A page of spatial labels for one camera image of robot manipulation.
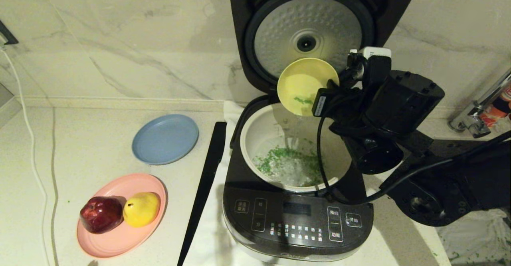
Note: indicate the black flat strip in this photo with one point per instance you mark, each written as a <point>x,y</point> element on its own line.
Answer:
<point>203,194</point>

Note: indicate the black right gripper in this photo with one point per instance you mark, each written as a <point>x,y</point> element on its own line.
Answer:
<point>339,102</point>

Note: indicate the red apple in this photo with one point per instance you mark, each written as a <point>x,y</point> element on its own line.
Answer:
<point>101,215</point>

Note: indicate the pink plate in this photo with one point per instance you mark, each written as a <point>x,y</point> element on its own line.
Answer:
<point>119,240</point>

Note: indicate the yellow bowl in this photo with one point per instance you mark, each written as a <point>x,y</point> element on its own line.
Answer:
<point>299,78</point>

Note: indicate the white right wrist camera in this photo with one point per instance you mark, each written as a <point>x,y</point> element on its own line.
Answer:
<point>375,64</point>

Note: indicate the white bowl with greens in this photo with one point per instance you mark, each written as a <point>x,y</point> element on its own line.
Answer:
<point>255,138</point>

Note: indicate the dark grey rice cooker lid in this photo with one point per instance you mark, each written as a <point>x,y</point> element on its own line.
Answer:
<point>247,26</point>

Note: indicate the yellow pear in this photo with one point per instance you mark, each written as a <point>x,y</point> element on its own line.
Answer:
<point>141,209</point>

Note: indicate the dark grey rice cooker base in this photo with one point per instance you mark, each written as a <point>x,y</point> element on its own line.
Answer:
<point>279,218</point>

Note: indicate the green grains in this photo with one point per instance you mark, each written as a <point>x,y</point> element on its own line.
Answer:
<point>279,158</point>

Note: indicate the white crumpled cloth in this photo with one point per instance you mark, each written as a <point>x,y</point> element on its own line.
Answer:
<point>475,238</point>

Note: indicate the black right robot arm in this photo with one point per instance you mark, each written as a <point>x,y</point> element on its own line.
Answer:
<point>459,186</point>

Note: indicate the chrome faucet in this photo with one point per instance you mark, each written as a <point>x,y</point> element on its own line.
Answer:
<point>479,106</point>

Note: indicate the red orange bottle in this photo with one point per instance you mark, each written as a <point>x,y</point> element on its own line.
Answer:
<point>497,110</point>

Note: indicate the blue plate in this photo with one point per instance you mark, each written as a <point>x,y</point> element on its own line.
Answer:
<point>165,139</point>

